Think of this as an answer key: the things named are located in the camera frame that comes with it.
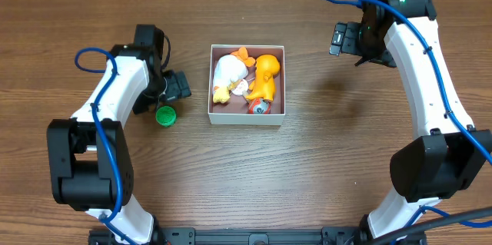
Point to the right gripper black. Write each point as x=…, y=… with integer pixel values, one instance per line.
x=379, y=57

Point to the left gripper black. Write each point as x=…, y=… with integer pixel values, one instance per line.
x=152, y=96

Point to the green round cap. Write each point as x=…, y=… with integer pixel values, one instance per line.
x=166, y=116

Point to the white plush duck toy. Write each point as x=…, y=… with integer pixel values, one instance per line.
x=228, y=72

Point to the white round rattle drum toy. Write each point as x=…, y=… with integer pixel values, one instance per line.
x=243, y=87

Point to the red ball toy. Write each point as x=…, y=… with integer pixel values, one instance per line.
x=259, y=106

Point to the orange dinosaur toy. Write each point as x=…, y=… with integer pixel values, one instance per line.
x=263, y=86

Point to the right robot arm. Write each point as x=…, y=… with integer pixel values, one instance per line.
x=447, y=151

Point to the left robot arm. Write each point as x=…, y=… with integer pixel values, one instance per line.
x=90, y=166

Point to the white cardboard box pink inside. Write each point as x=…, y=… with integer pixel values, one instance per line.
x=235, y=111

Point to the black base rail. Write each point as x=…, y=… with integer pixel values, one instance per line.
x=323, y=236

